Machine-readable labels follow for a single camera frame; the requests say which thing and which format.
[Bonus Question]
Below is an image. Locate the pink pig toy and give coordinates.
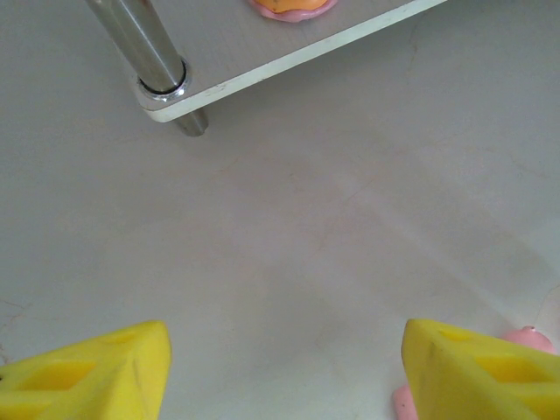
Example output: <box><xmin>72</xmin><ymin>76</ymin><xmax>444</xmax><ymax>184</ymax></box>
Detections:
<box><xmin>390</xmin><ymin>325</ymin><xmax>559</xmax><ymax>420</ymax></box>

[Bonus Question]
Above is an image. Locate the white two-tier shelf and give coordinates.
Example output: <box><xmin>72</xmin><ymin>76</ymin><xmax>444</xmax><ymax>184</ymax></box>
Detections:
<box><xmin>85</xmin><ymin>0</ymin><xmax>450</xmax><ymax>137</ymax></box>

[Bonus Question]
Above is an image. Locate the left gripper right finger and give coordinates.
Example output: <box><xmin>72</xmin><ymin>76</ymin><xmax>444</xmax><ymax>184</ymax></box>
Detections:
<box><xmin>402</xmin><ymin>318</ymin><xmax>560</xmax><ymax>420</ymax></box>

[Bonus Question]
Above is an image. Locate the orange burger toy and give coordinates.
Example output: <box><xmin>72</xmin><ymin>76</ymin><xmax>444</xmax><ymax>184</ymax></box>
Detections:
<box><xmin>247</xmin><ymin>0</ymin><xmax>340</xmax><ymax>23</ymax></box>

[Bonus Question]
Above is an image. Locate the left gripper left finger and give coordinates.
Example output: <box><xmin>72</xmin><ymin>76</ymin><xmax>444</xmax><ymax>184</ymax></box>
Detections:
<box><xmin>0</xmin><ymin>320</ymin><xmax>172</xmax><ymax>420</ymax></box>

